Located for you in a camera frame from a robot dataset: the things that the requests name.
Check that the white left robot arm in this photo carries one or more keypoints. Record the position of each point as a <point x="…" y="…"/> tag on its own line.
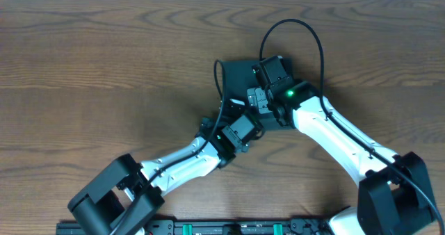
<point x="126" y="194"/>

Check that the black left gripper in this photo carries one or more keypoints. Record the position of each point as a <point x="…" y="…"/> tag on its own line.
<point x="229" y="107"/>

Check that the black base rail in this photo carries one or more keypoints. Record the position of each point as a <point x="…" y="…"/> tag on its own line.
<point x="295" y="226"/>

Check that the black gift box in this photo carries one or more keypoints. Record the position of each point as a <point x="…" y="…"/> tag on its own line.
<point x="239" y="77"/>

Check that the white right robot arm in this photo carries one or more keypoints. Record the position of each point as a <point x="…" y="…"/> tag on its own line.
<point x="394" y="192"/>

